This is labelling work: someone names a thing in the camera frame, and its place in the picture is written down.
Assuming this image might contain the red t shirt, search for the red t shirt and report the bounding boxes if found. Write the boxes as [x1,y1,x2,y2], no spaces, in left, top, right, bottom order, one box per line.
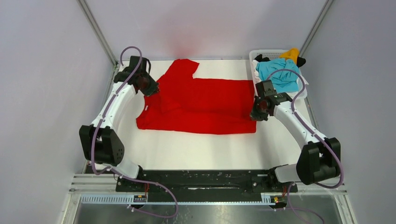
[136,59,256,135]

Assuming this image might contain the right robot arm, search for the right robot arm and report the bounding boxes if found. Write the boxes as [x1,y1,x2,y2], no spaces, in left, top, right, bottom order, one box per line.
[250,80,344,192]

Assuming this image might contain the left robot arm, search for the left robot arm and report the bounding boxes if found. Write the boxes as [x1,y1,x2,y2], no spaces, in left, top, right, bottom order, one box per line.
[79,56,159,192]

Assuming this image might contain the teal t shirt in basket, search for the teal t shirt in basket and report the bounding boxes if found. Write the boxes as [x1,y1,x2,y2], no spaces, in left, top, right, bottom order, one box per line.
[255,57,301,93]

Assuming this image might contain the white plastic laundry basket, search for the white plastic laundry basket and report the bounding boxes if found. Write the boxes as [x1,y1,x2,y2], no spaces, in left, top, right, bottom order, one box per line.
[249,49,309,97]

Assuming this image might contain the black t shirt in basket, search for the black t shirt in basket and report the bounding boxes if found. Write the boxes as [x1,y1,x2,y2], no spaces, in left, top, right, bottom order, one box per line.
[254,54,306,68]

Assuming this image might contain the yellow t shirt in basket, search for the yellow t shirt in basket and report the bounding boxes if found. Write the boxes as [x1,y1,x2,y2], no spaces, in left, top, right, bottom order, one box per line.
[279,48,299,64]

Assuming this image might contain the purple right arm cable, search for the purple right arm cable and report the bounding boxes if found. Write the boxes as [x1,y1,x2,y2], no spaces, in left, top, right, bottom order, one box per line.
[266,68,345,224]

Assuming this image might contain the white slotted cable duct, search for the white slotted cable duct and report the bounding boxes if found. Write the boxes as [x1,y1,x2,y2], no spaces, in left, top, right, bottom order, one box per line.
[80,194,276,205]

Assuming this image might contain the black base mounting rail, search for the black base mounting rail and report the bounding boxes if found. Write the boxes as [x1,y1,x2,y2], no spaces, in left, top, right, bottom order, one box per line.
[116,169,290,201]

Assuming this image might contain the aluminium frame rails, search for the aluminium frame rails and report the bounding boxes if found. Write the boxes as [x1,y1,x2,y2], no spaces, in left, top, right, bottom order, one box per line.
[70,174,348,195]

